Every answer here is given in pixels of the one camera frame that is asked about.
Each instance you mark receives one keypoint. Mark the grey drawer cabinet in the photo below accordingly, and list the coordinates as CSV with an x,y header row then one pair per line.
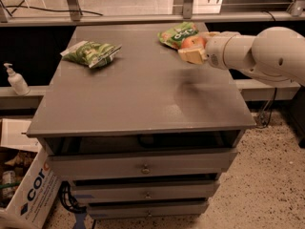
x,y
148,135

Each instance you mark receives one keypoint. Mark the white cardboard box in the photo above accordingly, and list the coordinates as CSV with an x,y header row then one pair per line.
x,y
28,184

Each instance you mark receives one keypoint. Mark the metal frame rail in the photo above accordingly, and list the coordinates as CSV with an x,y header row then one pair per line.
x,y
97,12

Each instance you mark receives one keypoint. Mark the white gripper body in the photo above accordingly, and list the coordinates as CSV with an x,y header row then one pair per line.
x,y
215,51

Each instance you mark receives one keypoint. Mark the red apple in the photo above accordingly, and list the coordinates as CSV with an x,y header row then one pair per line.
x,y
191,41

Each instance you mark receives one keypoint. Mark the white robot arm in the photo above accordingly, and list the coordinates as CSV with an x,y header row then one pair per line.
x,y
275,56

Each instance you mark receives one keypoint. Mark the white pump bottle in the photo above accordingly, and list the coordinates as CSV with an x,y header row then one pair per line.
x,y
16,81

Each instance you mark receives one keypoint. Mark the green rice chip bag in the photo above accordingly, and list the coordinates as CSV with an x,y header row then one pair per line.
x,y
174,36

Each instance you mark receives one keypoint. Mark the green white snack bag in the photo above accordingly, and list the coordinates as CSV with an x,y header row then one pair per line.
x,y
91,54

